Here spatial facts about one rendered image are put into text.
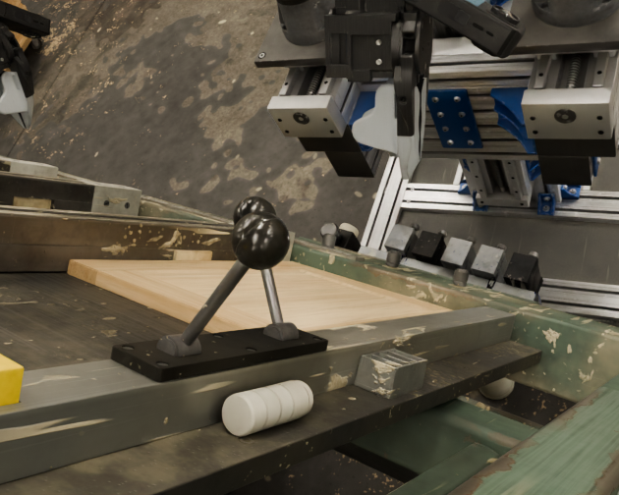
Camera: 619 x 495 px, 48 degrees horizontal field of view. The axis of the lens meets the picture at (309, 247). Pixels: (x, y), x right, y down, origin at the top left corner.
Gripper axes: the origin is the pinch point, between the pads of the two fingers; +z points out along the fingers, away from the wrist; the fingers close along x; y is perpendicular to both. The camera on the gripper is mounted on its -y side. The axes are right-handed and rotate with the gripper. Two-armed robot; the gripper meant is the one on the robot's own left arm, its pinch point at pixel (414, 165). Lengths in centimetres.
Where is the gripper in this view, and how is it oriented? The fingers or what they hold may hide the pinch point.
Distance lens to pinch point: 65.4
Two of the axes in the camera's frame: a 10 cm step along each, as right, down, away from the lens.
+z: 0.5, 9.2, 4.0
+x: -3.1, 3.9, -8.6
